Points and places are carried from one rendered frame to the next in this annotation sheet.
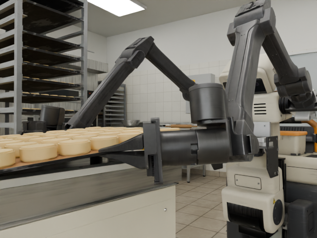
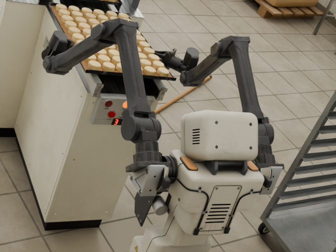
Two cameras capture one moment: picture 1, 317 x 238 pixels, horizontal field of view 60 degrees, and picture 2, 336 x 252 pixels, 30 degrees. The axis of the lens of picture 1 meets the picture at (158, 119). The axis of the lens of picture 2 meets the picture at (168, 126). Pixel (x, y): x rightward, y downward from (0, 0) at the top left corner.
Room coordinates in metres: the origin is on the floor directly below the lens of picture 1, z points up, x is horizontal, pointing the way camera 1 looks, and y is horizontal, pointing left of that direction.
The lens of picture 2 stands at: (1.34, -2.05, 2.19)
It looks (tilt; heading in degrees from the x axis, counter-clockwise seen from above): 33 degrees down; 100
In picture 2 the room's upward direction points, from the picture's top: 23 degrees clockwise
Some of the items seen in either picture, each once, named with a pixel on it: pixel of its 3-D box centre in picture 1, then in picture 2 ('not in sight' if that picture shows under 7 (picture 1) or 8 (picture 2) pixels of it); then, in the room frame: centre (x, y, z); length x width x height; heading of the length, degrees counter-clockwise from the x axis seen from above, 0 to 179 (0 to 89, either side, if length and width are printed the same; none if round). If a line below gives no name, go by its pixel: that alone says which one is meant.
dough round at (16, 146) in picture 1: (22, 149); (88, 33); (0.44, 0.22, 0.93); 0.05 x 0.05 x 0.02
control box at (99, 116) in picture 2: not in sight; (121, 110); (0.75, 0.07, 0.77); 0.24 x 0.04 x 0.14; 47
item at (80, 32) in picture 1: (54, 39); not in sight; (2.04, 0.77, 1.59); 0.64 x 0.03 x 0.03; 54
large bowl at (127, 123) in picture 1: (130, 123); not in sight; (5.53, 0.56, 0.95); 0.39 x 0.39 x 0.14
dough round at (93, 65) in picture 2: (169, 132); (94, 65); (0.60, -0.02, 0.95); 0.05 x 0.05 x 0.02
